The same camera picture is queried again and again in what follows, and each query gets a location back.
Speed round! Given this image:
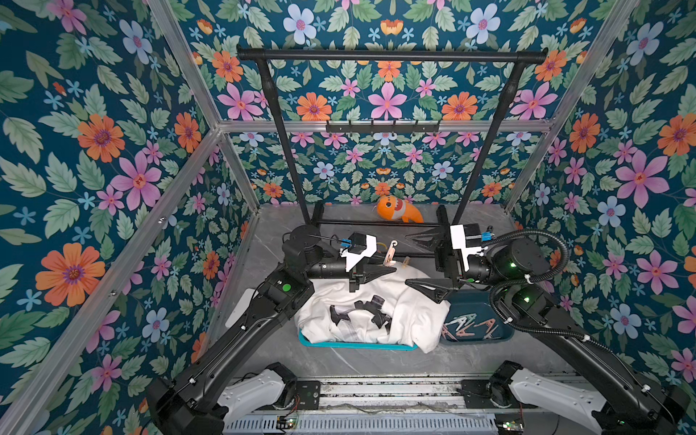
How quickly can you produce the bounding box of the dark teal clothespin tray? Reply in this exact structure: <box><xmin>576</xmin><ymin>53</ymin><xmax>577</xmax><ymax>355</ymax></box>
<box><xmin>440</xmin><ymin>290</ymin><xmax>515</xmax><ymax>345</ymax></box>

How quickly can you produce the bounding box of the orange fish plush toy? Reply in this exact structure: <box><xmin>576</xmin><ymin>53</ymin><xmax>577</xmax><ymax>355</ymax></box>
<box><xmin>377</xmin><ymin>195</ymin><xmax>424</xmax><ymax>224</ymax></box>

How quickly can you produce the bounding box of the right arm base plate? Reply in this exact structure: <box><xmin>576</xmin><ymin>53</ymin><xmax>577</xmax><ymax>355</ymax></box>
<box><xmin>457</xmin><ymin>379</ymin><xmax>520</xmax><ymax>409</ymax></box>

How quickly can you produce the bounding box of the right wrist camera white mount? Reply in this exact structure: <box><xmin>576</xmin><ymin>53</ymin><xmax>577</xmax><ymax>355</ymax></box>
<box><xmin>449</xmin><ymin>224</ymin><xmax>494</xmax><ymax>257</ymax></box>

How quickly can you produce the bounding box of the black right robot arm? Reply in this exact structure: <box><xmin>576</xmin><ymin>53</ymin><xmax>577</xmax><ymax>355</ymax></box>
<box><xmin>406</xmin><ymin>224</ymin><xmax>691</xmax><ymax>434</ymax></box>

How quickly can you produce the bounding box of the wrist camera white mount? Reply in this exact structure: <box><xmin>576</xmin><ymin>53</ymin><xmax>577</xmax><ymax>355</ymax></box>
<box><xmin>449</xmin><ymin>224</ymin><xmax>494</xmax><ymax>257</ymax></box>
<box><xmin>339</xmin><ymin>232</ymin><xmax>377</xmax><ymax>272</ymax></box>

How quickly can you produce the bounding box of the pink clothespin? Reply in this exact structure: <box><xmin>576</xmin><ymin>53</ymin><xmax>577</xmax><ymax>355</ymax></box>
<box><xmin>384</xmin><ymin>240</ymin><xmax>398</xmax><ymax>266</ymax></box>

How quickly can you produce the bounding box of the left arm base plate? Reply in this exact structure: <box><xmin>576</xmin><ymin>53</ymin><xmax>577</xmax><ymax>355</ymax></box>
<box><xmin>272</xmin><ymin>381</ymin><xmax>322</xmax><ymax>411</ymax></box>

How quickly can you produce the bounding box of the black clothes rack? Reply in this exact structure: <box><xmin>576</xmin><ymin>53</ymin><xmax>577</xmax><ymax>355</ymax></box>
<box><xmin>228</xmin><ymin>48</ymin><xmax>547</xmax><ymax>222</ymax></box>

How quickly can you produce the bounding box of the teal laundry basket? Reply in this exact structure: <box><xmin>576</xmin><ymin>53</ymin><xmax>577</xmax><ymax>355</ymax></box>
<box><xmin>298</xmin><ymin>331</ymin><xmax>418</xmax><ymax>352</ymax></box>

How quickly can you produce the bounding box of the white t-shirt black print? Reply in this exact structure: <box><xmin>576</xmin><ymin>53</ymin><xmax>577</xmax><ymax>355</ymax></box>
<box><xmin>294</xmin><ymin>263</ymin><xmax>451</xmax><ymax>353</ymax></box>

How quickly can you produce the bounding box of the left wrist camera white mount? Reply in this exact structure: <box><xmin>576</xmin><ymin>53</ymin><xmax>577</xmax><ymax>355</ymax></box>
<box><xmin>339</xmin><ymin>232</ymin><xmax>377</xmax><ymax>272</ymax></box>

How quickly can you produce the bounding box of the black wall hook rail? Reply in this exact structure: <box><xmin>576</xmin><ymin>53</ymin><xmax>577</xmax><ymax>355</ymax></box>
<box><xmin>324</xmin><ymin>120</ymin><xmax>440</xmax><ymax>134</ymax></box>

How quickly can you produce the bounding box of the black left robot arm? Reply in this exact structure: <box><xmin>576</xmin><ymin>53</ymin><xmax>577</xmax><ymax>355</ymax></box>
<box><xmin>146</xmin><ymin>225</ymin><xmax>396</xmax><ymax>434</ymax></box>

